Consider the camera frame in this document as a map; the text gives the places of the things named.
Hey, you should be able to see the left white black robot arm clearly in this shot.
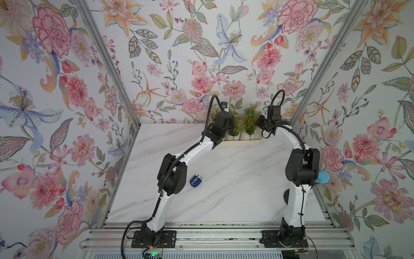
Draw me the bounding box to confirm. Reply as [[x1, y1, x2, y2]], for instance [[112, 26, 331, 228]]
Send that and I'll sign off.
[[120, 95, 235, 259]]

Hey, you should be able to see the aluminium rail frame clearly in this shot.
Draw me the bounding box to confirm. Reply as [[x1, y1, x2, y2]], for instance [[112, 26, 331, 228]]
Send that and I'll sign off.
[[80, 220, 360, 259]]

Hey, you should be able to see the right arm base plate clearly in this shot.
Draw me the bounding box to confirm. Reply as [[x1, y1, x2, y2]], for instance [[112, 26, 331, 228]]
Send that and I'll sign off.
[[259, 230, 308, 249]]

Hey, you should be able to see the potted plant red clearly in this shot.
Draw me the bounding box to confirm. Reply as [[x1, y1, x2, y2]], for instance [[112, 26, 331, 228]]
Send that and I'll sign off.
[[242, 115, 256, 134], [227, 111, 243, 141]]

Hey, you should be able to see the cream plastic storage box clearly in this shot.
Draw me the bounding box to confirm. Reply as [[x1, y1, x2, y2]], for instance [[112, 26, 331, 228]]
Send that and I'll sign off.
[[224, 128, 263, 141]]

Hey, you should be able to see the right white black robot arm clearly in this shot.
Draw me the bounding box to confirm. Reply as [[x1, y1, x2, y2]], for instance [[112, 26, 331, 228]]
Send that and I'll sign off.
[[256, 90, 320, 247]]

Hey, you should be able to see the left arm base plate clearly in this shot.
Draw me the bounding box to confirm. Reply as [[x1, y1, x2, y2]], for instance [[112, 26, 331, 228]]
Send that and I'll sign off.
[[131, 231, 177, 248]]

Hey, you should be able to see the small blue object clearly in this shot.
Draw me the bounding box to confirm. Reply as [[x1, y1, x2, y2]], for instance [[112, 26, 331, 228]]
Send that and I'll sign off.
[[189, 174, 203, 188]]

